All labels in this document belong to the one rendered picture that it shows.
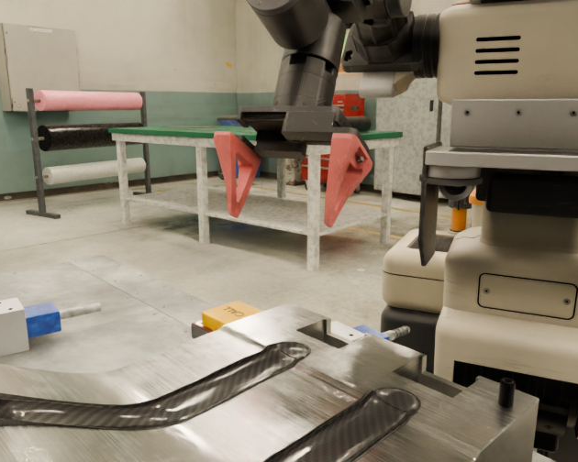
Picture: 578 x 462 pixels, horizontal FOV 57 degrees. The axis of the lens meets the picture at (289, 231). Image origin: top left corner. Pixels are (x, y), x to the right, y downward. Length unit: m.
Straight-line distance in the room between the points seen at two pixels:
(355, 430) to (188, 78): 7.89
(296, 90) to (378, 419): 0.29
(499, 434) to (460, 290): 0.43
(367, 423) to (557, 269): 0.45
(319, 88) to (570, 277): 0.43
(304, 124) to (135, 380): 0.26
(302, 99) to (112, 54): 7.10
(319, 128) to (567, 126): 0.35
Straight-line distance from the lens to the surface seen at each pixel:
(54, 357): 0.71
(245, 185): 0.53
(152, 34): 7.91
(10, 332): 0.73
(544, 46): 0.74
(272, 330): 0.50
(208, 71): 8.40
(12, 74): 6.70
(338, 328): 0.59
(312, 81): 0.51
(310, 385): 0.42
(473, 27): 0.75
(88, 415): 0.38
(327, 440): 0.37
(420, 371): 0.47
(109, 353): 0.69
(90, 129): 6.12
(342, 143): 0.46
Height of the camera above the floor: 1.09
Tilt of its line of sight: 13 degrees down
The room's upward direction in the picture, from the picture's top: straight up
